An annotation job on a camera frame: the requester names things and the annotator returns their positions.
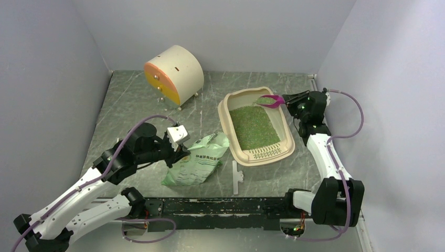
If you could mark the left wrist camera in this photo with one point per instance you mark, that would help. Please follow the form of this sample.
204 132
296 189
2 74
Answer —
177 135

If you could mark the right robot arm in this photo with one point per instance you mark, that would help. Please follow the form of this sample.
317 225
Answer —
338 200

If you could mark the beige litter box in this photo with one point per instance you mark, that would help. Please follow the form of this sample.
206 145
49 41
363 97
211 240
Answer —
267 154

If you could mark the round beige drawer cabinet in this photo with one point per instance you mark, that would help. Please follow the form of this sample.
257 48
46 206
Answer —
175 75

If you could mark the green litter pellets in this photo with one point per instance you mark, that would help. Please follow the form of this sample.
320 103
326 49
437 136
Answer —
253 127

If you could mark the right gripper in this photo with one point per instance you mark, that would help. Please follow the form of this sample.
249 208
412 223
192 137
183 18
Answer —
289 98

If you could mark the magenta litter scoop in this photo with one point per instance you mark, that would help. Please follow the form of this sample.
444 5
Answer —
270 101

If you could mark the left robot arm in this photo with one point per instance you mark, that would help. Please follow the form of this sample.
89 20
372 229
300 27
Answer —
66 219

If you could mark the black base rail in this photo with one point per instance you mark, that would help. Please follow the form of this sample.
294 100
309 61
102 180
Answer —
222 213

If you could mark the green cat litter bag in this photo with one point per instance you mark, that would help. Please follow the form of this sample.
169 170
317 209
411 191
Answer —
205 156

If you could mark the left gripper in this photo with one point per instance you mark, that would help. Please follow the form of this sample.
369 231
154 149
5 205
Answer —
175 156

